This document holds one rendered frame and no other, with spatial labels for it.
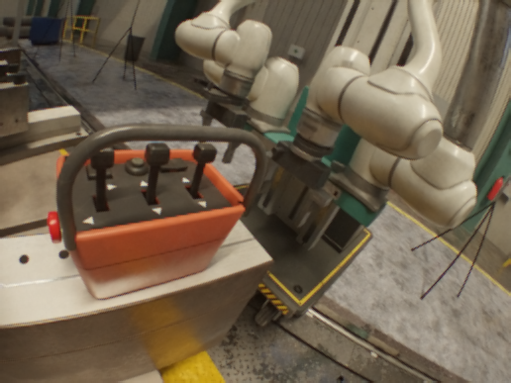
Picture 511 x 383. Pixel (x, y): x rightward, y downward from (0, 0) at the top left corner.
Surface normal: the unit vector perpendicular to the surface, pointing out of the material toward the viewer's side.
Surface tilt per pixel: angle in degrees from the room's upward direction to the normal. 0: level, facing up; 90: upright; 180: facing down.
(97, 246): 97
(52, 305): 0
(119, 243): 97
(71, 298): 0
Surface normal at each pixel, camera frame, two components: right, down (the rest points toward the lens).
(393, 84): -0.55, -0.44
